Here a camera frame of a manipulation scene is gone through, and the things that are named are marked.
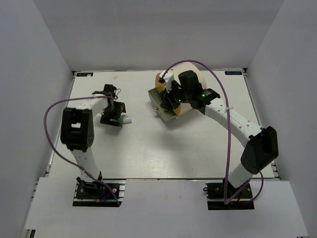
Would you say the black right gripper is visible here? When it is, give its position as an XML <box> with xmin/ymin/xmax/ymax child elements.
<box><xmin>159</xmin><ymin>81</ymin><xmax>191</xmax><ymax>113</ymax></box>

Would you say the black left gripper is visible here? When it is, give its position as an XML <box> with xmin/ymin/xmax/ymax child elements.
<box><xmin>100</xmin><ymin>102</ymin><xmax>125</xmax><ymax>127</ymax></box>

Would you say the yellow organizer drawer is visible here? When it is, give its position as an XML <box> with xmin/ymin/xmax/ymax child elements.
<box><xmin>173</xmin><ymin>104</ymin><xmax>181</xmax><ymax>116</ymax></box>

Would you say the green white cosmetic tube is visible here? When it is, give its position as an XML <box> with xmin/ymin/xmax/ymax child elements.
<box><xmin>110</xmin><ymin>115</ymin><xmax>132</xmax><ymax>124</ymax></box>

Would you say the cream round drawer organizer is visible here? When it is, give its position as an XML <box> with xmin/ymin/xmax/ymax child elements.
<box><xmin>155</xmin><ymin>62</ymin><xmax>208</xmax><ymax>115</ymax></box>

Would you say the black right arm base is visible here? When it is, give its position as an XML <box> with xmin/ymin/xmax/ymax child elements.
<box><xmin>203</xmin><ymin>182</ymin><xmax>255</xmax><ymax>211</ymax></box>

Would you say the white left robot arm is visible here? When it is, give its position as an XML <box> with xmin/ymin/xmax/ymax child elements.
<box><xmin>60</xmin><ymin>84</ymin><xmax>126</xmax><ymax>198</ymax></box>

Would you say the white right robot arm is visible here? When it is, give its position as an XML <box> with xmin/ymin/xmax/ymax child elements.
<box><xmin>156</xmin><ymin>70</ymin><xmax>279</xmax><ymax>198</ymax></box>

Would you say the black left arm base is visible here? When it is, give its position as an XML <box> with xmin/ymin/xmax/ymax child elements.
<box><xmin>72</xmin><ymin>180</ymin><xmax>126</xmax><ymax>207</ymax></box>

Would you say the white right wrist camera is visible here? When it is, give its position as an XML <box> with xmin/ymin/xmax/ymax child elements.
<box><xmin>158</xmin><ymin>70</ymin><xmax>174</xmax><ymax>93</ymax></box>

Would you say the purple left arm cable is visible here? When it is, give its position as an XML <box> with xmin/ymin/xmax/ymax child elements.
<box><xmin>43</xmin><ymin>95</ymin><xmax>122</xmax><ymax>206</ymax></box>

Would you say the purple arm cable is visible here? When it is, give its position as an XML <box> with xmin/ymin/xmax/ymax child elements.
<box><xmin>164</xmin><ymin>60</ymin><xmax>264</xmax><ymax>205</ymax></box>
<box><xmin>43</xmin><ymin>95</ymin><xmax>122</xmax><ymax>206</ymax></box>

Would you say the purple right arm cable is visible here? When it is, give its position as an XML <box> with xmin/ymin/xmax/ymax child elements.
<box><xmin>164</xmin><ymin>60</ymin><xmax>264</xmax><ymax>205</ymax></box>

